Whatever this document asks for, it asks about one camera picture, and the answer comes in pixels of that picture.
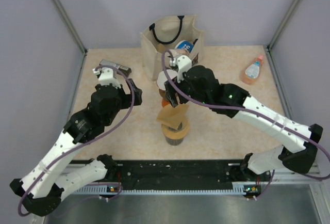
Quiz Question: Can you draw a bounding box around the grey glass carafe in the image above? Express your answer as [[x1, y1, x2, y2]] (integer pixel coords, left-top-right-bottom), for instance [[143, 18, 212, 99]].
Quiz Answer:
[[165, 136, 184, 146]]

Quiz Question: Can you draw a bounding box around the light wooden dripper ring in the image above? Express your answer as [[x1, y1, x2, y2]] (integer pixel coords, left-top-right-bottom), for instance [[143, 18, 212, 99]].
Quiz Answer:
[[161, 123, 191, 139]]

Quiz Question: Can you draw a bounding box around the grey slotted cable duct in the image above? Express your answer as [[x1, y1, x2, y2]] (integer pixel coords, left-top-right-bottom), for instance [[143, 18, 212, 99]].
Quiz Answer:
[[74, 182, 262, 196]]

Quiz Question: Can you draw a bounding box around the blue white cup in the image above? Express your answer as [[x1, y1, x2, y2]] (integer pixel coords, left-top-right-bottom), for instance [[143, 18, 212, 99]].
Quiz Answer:
[[175, 40, 194, 53]]

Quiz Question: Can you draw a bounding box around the white paper coffee filter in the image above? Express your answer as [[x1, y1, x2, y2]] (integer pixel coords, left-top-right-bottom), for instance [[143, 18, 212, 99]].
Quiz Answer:
[[156, 69, 177, 91]]

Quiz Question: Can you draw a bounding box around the black rectangular box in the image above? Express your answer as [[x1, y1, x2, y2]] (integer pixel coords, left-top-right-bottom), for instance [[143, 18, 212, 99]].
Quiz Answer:
[[99, 59, 132, 77]]

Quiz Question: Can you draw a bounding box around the brown paper coffee filter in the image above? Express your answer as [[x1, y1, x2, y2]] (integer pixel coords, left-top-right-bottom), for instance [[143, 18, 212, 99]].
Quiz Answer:
[[156, 104, 189, 130]]

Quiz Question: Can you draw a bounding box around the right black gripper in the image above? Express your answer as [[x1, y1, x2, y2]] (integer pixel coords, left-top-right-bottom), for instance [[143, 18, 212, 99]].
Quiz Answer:
[[164, 75, 210, 108]]

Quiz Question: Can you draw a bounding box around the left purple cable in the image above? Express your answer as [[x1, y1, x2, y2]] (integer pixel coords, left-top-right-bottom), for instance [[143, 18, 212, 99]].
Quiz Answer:
[[17, 65, 135, 217]]

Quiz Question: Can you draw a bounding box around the orange glass carafe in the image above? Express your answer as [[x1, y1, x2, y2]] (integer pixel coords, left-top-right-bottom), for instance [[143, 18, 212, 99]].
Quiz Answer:
[[161, 99, 170, 107]]

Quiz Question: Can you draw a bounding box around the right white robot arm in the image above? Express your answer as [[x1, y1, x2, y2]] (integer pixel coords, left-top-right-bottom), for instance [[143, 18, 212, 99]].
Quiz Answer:
[[164, 66, 323, 181]]

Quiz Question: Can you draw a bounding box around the white tape roll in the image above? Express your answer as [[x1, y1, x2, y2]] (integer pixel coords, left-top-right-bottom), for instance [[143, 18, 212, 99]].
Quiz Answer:
[[170, 49, 190, 57]]

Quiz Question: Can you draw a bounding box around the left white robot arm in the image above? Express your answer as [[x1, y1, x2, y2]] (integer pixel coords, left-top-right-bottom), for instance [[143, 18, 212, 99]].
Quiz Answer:
[[10, 66, 142, 217]]

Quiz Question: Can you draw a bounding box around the pink liquid bottle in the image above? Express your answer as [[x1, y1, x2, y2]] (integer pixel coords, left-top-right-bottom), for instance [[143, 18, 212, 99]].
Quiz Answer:
[[240, 55, 264, 85]]

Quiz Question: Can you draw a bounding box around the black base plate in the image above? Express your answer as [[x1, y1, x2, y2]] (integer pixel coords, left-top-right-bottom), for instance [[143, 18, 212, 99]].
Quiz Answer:
[[99, 159, 270, 190]]

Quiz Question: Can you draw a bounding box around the cream canvas tote bag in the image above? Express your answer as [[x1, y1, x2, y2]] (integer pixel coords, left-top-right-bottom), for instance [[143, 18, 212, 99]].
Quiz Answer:
[[140, 15, 205, 81]]

